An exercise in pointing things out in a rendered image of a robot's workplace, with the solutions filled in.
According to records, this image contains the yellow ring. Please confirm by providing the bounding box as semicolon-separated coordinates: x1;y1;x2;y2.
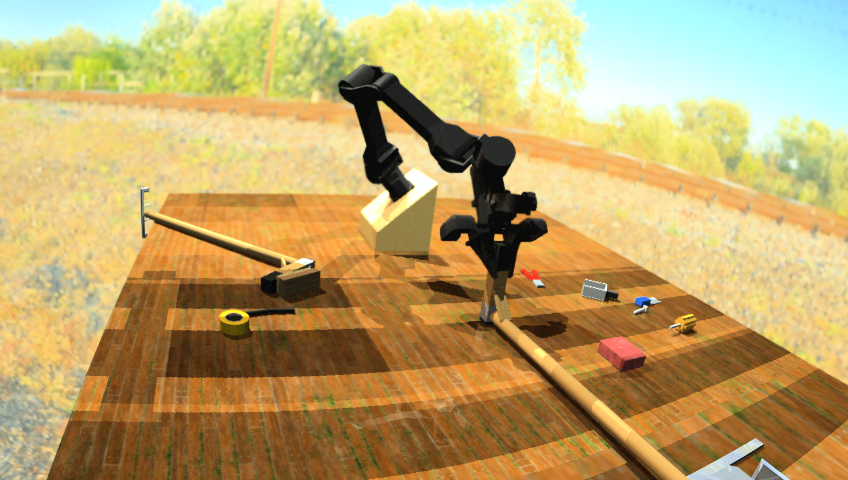
219;310;250;336

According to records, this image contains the dark grey bent rod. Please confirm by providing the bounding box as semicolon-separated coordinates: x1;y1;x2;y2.
245;308;295;316

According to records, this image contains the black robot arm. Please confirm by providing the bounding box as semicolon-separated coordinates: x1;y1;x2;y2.
338;64;538;218

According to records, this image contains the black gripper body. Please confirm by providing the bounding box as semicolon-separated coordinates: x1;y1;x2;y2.
440;185;548;242

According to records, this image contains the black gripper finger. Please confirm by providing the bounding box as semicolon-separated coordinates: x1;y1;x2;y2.
505;233;528;278
465;232;498;279

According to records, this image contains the blue-handled scraper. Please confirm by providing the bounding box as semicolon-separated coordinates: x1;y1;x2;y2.
634;296;662;307

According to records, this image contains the pink cube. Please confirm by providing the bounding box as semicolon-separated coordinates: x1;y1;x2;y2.
597;337;646;372

